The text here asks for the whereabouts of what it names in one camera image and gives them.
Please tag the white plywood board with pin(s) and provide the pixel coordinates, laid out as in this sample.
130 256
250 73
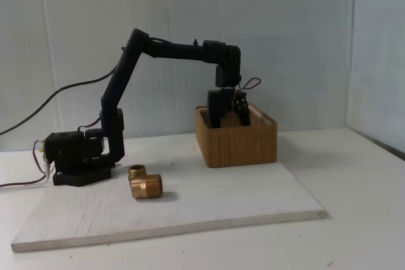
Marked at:
221 200

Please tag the brown wooden box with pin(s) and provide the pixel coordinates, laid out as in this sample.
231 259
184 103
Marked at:
237 146

